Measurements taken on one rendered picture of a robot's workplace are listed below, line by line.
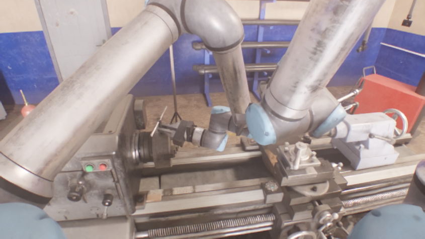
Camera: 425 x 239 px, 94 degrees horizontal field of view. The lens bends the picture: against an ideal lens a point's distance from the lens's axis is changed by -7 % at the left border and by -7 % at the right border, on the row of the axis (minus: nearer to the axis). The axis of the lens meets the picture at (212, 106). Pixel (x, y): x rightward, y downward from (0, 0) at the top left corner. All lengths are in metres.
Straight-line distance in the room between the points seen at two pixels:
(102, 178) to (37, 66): 3.96
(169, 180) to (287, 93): 1.32
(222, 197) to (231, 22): 1.02
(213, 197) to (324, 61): 1.11
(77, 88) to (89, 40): 3.87
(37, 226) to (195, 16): 0.48
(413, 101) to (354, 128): 2.24
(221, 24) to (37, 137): 0.44
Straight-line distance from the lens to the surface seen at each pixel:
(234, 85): 0.70
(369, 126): 1.71
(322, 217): 1.34
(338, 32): 0.33
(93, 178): 1.13
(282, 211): 1.40
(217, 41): 0.56
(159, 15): 0.57
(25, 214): 0.35
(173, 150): 1.22
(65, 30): 4.43
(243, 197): 1.36
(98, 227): 1.37
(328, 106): 0.53
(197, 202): 1.33
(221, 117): 1.00
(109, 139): 1.03
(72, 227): 1.42
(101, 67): 0.48
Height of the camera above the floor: 1.89
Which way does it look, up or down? 28 degrees down
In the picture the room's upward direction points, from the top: 1 degrees clockwise
